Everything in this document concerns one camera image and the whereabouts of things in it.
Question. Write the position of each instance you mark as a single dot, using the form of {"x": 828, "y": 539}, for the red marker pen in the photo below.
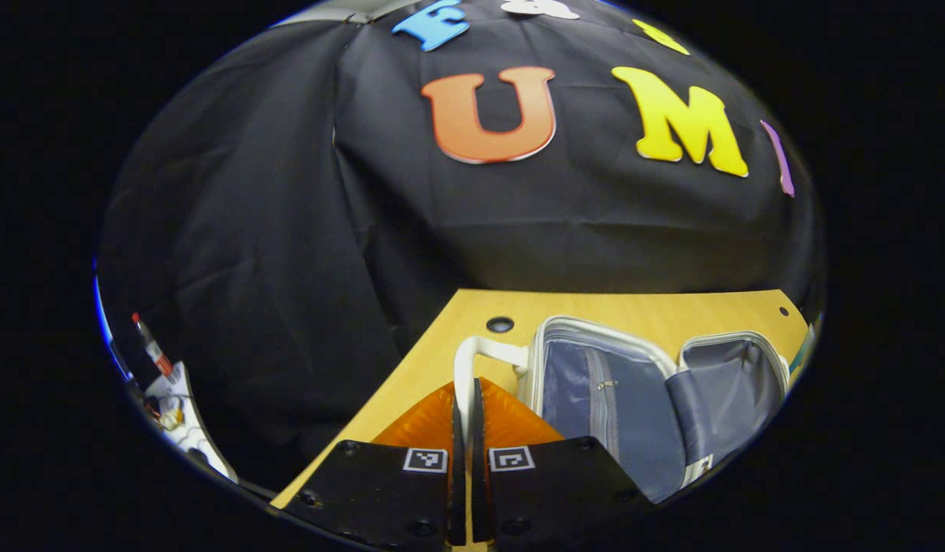
{"x": 152, "y": 346}

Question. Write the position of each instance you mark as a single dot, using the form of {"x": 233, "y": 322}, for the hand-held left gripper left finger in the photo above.
{"x": 458, "y": 475}

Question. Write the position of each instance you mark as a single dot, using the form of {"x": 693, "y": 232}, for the white side shelf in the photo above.
{"x": 187, "y": 422}

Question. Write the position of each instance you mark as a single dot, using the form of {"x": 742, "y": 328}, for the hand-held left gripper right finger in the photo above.
{"x": 479, "y": 475}

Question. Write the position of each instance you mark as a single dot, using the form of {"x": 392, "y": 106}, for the white suitcase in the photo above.
{"x": 610, "y": 399}

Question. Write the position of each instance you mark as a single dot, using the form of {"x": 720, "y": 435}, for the black backdrop cloth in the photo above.
{"x": 303, "y": 230}

